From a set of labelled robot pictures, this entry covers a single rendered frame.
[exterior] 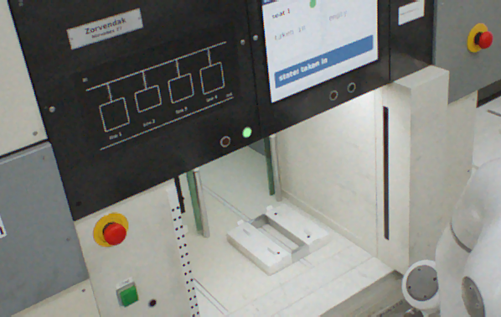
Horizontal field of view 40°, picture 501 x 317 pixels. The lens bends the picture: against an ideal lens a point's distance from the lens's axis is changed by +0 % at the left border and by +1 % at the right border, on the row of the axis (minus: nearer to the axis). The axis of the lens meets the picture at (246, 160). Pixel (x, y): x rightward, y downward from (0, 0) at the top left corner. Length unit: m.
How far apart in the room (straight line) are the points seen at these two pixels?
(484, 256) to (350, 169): 1.04
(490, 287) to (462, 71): 1.01
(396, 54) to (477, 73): 0.29
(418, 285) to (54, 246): 0.61
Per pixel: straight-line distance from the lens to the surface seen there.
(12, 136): 1.11
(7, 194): 1.13
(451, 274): 1.09
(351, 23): 1.41
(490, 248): 0.79
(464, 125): 1.81
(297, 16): 1.31
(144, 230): 1.29
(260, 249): 1.87
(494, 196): 0.87
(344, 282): 1.80
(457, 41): 1.67
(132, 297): 1.33
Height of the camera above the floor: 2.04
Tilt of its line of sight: 30 degrees down
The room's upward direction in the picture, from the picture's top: 7 degrees counter-clockwise
